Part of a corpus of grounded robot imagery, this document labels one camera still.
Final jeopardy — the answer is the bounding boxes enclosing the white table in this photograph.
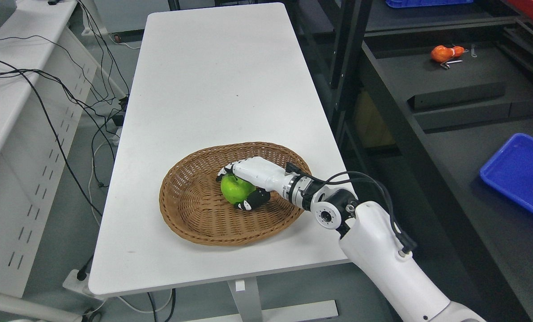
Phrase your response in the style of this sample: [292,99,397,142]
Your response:
[88,2,357,322]

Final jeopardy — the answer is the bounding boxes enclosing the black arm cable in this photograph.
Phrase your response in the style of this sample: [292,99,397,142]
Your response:
[311,171,417,253]

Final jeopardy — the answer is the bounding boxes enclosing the white side desk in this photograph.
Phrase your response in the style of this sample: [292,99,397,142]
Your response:
[0,0,128,322]

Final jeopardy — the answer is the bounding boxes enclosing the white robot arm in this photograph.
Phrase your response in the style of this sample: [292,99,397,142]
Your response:
[282,163,483,322]

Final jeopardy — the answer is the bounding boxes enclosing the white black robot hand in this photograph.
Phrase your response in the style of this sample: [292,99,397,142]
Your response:
[215,157,294,211]

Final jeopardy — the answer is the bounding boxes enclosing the orange toy carrot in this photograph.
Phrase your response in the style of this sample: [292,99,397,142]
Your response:
[430,45,465,63]

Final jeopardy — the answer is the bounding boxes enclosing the blue plastic tray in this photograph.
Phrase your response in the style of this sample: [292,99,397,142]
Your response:
[479,133,533,214]

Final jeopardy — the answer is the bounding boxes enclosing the black floor cable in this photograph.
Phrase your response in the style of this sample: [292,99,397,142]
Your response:
[0,0,130,217]

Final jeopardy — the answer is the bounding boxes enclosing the white power strip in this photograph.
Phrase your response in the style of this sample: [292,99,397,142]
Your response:
[62,269,103,301]

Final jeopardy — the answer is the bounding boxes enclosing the brown wicker basket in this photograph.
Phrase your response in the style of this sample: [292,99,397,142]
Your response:
[158,141,311,246]

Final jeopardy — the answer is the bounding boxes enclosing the green apple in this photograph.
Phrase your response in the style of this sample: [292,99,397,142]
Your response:
[219,174,256,204]

